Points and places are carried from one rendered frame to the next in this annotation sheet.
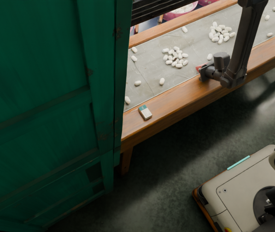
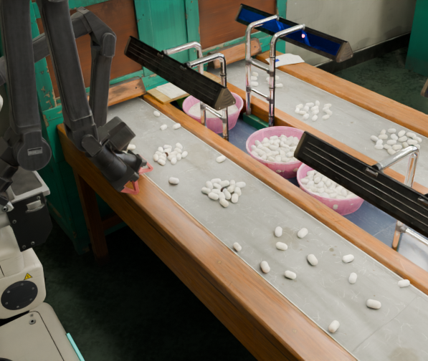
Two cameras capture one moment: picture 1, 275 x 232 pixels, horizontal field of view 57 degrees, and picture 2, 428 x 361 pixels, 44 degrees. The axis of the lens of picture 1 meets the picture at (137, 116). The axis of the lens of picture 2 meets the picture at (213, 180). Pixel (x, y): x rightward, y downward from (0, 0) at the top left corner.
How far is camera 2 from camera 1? 2.22 m
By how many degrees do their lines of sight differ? 61
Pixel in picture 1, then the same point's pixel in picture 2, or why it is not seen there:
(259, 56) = (178, 225)
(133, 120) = not seen: hidden behind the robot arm
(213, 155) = not seen: outside the picture
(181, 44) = (195, 160)
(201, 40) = (206, 175)
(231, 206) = (6, 328)
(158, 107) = not seen: hidden behind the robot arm
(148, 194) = (68, 290)
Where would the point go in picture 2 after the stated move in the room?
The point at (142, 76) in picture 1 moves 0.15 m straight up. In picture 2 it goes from (139, 136) to (134, 103)
